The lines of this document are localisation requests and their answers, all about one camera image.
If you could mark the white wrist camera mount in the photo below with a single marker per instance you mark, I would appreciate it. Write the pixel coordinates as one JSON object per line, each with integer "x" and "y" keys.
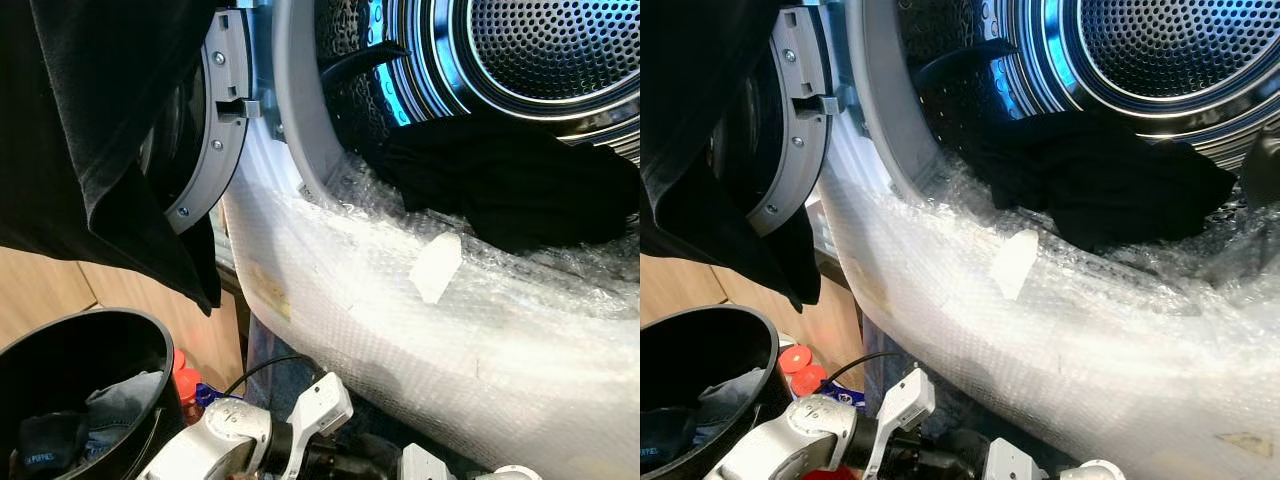
{"x": 422, "y": 465}
{"x": 900, "y": 400}
{"x": 1008, "y": 462}
{"x": 318, "y": 405}

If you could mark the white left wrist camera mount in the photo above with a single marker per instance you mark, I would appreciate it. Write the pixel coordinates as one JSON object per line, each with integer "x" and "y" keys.
{"x": 318, "y": 405}
{"x": 900, "y": 400}

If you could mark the black garment in washer drum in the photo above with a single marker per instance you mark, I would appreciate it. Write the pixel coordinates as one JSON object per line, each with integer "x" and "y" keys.
{"x": 500, "y": 180}
{"x": 1100, "y": 180}

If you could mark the front-loading washing machine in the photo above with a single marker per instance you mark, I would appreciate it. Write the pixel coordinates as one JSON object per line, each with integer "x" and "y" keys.
{"x": 550, "y": 50}
{"x": 1160, "y": 50}

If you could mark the blue denim jeans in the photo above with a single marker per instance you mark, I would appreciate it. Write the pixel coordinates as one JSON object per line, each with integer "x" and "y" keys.
{"x": 735, "y": 392}
{"x": 125, "y": 400}

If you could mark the yellow triangle warning label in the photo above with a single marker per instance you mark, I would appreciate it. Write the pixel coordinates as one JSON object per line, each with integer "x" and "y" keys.
{"x": 1246, "y": 444}

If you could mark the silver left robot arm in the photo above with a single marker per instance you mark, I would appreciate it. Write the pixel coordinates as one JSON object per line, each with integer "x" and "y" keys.
{"x": 800, "y": 435}
{"x": 220, "y": 435}

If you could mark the clear bubble wrap sheet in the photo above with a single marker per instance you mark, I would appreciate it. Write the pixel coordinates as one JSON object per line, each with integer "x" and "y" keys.
{"x": 1050, "y": 360}
{"x": 450, "y": 360}

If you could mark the blue packet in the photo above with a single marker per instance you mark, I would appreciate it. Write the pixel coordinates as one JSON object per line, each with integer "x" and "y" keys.
{"x": 212, "y": 396}
{"x": 848, "y": 398}

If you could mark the dark printed garment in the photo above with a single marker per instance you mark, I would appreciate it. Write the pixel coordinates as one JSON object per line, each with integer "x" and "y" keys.
{"x": 50, "y": 442}
{"x": 665, "y": 440}

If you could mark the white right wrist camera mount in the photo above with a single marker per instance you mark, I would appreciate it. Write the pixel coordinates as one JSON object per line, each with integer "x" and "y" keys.
{"x": 1008, "y": 462}
{"x": 422, "y": 465}

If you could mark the yellowish rectangular label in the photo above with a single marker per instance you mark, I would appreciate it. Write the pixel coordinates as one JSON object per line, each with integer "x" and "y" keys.
{"x": 268, "y": 290}

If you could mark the grey round washer door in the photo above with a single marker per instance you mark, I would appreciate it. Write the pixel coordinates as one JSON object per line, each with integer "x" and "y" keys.
{"x": 800, "y": 130}
{"x": 215, "y": 130}

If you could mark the black round laundry bucket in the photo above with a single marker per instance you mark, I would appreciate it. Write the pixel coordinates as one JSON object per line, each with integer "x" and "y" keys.
{"x": 700, "y": 345}
{"x": 60, "y": 350}

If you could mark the red capped bottle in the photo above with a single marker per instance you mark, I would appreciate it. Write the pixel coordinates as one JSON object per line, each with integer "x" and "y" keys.
{"x": 189, "y": 385}
{"x": 809, "y": 381}
{"x": 179, "y": 359}
{"x": 798, "y": 358}

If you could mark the white tape patch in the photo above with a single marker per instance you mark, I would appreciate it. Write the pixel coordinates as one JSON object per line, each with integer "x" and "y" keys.
{"x": 1015, "y": 265}
{"x": 437, "y": 268}

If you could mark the large hanging black cloth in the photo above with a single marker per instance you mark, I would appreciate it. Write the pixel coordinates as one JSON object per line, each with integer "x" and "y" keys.
{"x": 80, "y": 120}
{"x": 690, "y": 100}

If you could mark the black drum paddle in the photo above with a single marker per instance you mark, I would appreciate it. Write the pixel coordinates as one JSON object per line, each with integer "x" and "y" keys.
{"x": 360, "y": 62}
{"x": 955, "y": 62}

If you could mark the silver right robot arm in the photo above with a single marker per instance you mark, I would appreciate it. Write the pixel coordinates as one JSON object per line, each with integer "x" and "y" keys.
{"x": 515, "y": 473}
{"x": 1095, "y": 471}

